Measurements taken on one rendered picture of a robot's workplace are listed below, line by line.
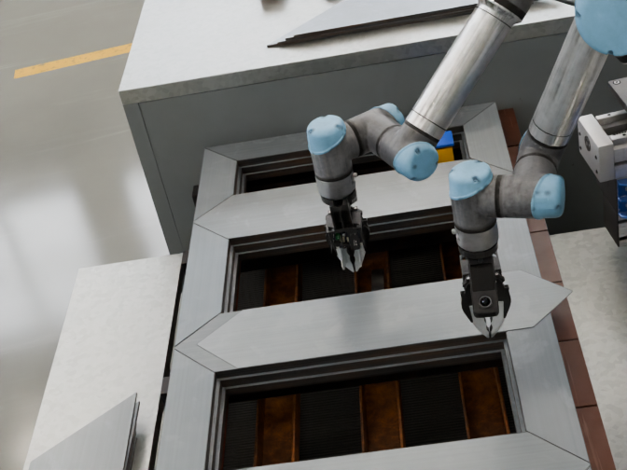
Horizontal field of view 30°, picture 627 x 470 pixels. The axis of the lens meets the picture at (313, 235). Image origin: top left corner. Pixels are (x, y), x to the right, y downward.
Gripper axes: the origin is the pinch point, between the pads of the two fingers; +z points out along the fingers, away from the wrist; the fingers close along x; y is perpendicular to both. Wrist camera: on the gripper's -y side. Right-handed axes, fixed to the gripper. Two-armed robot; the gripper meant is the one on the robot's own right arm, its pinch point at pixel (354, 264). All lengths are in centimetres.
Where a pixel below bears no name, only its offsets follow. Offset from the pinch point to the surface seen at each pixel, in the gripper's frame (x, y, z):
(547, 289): 37.4, 16.6, 0.7
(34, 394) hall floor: -114, -76, 88
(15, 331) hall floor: -128, -110, 88
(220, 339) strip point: -27.5, 17.7, 0.8
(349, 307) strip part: -1.4, 13.2, 0.8
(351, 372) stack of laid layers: -2.0, 28.5, 4.5
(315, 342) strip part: -8.2, 22.7, 0.8
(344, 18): 3, -78, -20
